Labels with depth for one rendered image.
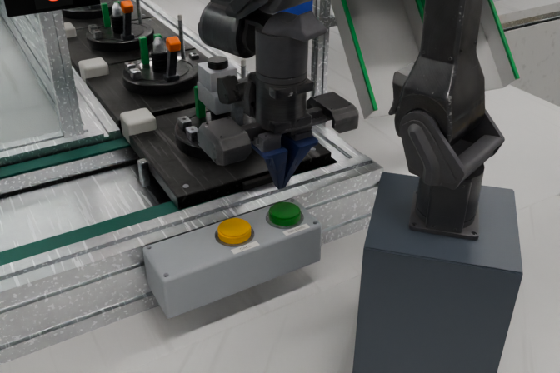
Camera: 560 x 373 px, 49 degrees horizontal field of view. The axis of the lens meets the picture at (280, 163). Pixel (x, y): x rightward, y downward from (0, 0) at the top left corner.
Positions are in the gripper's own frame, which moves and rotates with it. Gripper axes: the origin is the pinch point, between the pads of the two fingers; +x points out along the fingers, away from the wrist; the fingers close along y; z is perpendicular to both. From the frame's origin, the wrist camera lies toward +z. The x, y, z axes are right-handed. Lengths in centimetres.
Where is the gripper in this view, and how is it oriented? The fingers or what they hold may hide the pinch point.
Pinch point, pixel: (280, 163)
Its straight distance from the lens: 73.8
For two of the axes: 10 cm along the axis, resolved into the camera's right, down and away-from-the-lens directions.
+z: -5.0, -4.6, 7.3
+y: -8.7, 2.5, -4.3
